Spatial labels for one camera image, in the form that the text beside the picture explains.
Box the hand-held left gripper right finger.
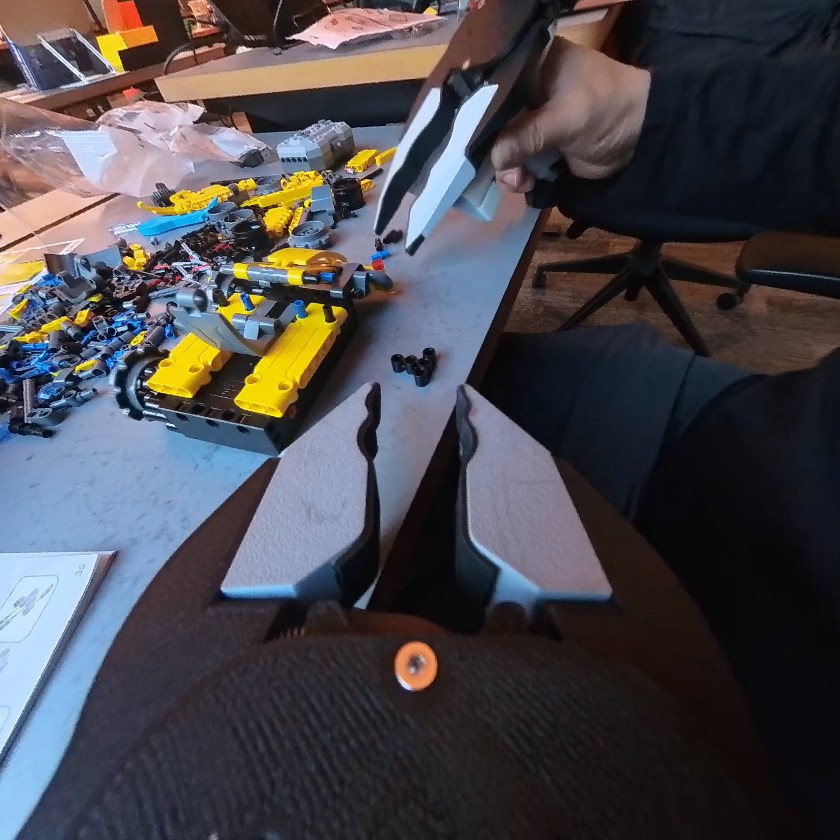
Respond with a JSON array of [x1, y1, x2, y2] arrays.
[[454, 385, 614, 608]]

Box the grey motor block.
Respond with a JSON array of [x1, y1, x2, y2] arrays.
[[276, 120, 355, 168]]

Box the instruction booklet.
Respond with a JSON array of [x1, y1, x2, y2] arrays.
[[0, 551, 118, 762]]

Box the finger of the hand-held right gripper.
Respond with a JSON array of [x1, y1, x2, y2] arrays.
[[405, 82, 501, 257], [373, 69, 460, 237]]

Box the office chair base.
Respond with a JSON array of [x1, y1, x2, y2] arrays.
[[532, 236, 752, 358]]

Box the black office chair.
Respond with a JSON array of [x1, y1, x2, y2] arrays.
[[735, 233, 840, 290]]

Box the person's dark trousers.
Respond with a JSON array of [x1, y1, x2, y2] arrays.
[[479, 322, 840, 840]]

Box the pile of small brick parts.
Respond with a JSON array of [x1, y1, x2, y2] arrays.
[[0, 239, 217, 441]]

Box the person's right hand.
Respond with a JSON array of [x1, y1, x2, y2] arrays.
[[491, 36, 652, 194]]

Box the yellow storage box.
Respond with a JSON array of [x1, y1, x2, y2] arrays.
[[95, 26, 158, 70]]

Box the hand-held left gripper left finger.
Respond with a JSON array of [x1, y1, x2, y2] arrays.
[[220, 382, 383, 608]]

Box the printed paper sheet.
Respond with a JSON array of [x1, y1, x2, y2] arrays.
[[289, 10, 447, 50]]

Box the person's right forearm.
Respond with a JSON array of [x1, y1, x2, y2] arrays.
[[558, 0, 840, 237]]

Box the blue brick separator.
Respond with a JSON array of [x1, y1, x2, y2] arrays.
[[138, 209, 211, 237]]

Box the clear plastic bag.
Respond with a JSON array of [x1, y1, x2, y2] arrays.
[[98, 101, 273, 165]]

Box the yellow toy brick car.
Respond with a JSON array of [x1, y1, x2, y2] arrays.
[[108, 246, 395, 457]]

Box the crumpled plastic bag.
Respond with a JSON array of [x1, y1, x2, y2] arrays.
[[0, 98, 198, 198]]

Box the wooden edged desk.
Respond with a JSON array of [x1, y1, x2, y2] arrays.
[[154, 0, 624, 102]]

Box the pile of yellow beams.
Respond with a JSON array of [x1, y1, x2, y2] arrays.
[[138, 147, 398, 247]]

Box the black triangular holed connector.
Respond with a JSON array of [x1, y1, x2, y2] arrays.
[[391, 348, 439, 385]]

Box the sticker sheet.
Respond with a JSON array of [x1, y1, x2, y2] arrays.
[[0, 239, 86, 286]]

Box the clear acrylic box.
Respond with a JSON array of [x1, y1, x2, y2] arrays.
[[13, 29, 114, 88]]

